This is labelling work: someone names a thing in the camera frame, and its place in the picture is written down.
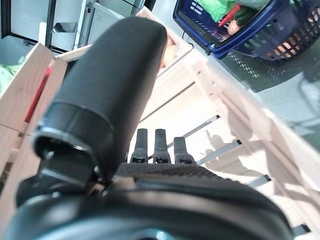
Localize green white napa cabbage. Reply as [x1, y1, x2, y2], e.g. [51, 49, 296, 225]
[196, 0, 242, 23]

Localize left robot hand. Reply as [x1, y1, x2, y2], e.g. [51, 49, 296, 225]
[0, 16, 293, 240]

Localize light green cabbage head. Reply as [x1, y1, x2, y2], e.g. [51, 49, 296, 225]
[0, 56, 27, 99]

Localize white appliance box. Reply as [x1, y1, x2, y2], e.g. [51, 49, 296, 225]
[81, 0, 126, 50]

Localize blue plastic shopping basket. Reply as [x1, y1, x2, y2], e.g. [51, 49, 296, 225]
[173, 0, 320, 67]

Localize orange red carrot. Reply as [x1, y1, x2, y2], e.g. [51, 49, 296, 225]
[218, 4, 242, 28]

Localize white cylinder roll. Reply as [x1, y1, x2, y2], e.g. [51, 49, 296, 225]
[38, 21, 48, 48]

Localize black metal rack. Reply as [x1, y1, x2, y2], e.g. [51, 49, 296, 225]
[0, 0, 86, 55]

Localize red chili pepper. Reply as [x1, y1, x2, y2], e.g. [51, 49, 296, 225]
[24, 62, 55, 123]

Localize dark green cucumber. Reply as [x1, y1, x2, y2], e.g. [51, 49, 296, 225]
[234, 6, 261, 26]

